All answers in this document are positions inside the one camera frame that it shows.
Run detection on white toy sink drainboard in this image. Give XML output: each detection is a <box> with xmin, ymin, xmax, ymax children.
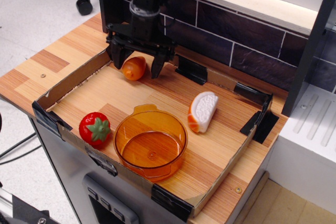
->
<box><xmin>279</xmin><ymin>85</ymin><xmax>335</xmax><ymax>167</ymax></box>

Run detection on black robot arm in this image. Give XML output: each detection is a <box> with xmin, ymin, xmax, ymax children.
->
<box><xmin>107</xmin><ymin>0</ymin><xmax>176</xmax><ymax>79</ymax></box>

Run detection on dark grey vertical post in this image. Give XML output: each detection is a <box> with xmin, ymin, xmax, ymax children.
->
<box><xmin>282</xmin><ymin>0</ymin><xmax>335</xmax><ymax>116</ymax></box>

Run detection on orange toy carrot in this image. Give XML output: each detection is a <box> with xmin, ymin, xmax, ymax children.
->
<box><xmin>122</xmin><ymin>56</ymin><xmax>146</xmax><ymax>81</ymax></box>

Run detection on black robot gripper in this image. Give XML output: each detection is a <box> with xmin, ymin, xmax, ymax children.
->
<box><xmin>107</xmin><ymin>2</ymin><xmax>176</xmax><ymax>79</ymax></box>

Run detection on red toy strawberry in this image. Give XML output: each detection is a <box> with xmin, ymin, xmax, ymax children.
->
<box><xmin>79</xmin><ymin>112</ymin><xmax>111</xmax><ymax>147</ymax></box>

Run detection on grey toy oven front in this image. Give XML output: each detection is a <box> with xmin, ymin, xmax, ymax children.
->
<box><xmin>82</xmin><ymin>175</ymin><xmax>140</xmax><ymax>224</ymax></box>

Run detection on black floor cables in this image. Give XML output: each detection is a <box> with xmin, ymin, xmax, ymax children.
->
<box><xmin>0</xmin><ymin>132</ymin><xmax>43</xmax><ymax>166</ymax></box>

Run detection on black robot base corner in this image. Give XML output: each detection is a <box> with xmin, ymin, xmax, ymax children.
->
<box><xmin>1</xmin><ymin>184</ymin><xmax>58</xmax><ymax>223</ymax></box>

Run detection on white orange toy sushi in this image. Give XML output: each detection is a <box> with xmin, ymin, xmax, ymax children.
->
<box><xmin>187</xmin><ymin>91</ymin><xmax>218</xmax><ymax>133</ymax></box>

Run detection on transparent orange plastic pot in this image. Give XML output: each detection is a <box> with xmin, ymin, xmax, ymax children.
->
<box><xmin>113</xmin><ymin>104</ymin><xmax>188</xmax><ymax>182</ymax></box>

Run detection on cardboard fence with black tape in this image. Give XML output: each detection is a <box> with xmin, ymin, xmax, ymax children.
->
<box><xmin>33</xmin><ymin>49</ymin><xmax>284</xmax><ymax>223</ymax></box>

